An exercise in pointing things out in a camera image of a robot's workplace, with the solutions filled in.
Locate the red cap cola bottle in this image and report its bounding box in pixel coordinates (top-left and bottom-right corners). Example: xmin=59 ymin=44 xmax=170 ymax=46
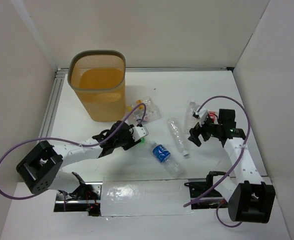
xmin=208 ymin=111 xmax=218 ymax=123

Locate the crushed clear bottle white cap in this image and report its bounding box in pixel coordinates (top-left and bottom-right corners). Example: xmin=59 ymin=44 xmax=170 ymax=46
xmin=167 ymin=117 xmax=189 ymax=158

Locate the blue label water bottle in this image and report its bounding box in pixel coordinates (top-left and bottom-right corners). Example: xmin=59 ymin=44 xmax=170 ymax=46
xmin=150 ymin=141 xmax=183 ymax=179

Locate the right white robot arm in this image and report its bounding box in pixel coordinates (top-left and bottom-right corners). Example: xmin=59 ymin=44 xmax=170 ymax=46
xmin=188 ymin=108 xmax=276 ymax=224

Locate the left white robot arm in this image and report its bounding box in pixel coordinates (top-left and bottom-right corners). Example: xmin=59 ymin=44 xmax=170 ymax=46
xmin=16 ymin=121 xmax=148 ymax=200

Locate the yellow mesh waste bin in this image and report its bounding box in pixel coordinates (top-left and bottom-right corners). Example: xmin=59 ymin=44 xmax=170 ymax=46
xmin=67 ymin=50 xmax=126 ymax=122

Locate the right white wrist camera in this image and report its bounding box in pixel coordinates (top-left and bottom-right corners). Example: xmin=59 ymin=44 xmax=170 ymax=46
xmin=193 ymin=105 xmax=209 ymax=126

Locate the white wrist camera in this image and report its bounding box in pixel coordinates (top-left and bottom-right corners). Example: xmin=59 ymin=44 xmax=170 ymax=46
xmin=132 ymin=126 xmax=149 ymax=141
xmin=193 ymin=105 xmax=209 ymax=126

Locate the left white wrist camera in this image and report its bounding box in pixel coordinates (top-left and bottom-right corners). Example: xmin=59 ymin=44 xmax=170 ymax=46
xmin=132 ymin=126 xmax=149 ymax=141

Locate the aluminium frame rail back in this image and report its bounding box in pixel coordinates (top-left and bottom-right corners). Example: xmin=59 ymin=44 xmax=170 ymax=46
xmin=126 ymin=67 xmax=235 ymax=72

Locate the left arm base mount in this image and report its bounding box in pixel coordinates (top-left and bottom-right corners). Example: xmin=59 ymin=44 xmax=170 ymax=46
xmin=53 ymin=172 xmax=102 ymax=217

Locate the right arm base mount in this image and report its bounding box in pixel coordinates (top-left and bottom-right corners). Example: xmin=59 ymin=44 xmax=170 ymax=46
xmin=184 ymin=169 xmax=227 ymax=210

